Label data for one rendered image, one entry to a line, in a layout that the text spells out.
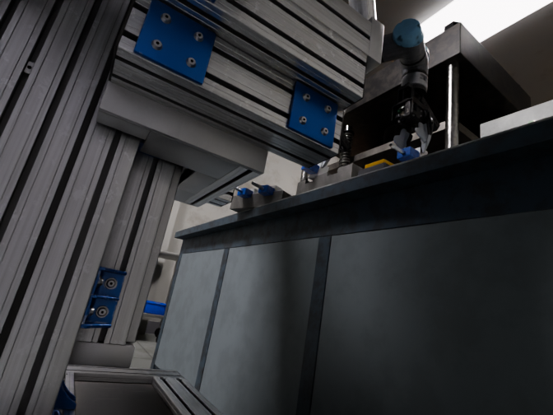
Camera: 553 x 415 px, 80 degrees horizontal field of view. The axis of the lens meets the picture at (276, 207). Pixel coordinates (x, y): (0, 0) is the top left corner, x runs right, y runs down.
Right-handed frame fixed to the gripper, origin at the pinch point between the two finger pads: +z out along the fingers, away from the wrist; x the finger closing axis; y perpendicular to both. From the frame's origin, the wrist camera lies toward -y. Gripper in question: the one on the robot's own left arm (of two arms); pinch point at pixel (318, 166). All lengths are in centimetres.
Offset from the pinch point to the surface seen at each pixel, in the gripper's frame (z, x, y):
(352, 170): 4.9, 19.1, 1.2
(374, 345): 47, 39, -3
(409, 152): -3.5, 30.1, -6.5
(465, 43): -105, -3, -59
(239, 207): 19.1, -27.9, 9.7
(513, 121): -63, 18, -77
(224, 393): 81, -17, -7
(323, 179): 6.7, 7.4, 1.4
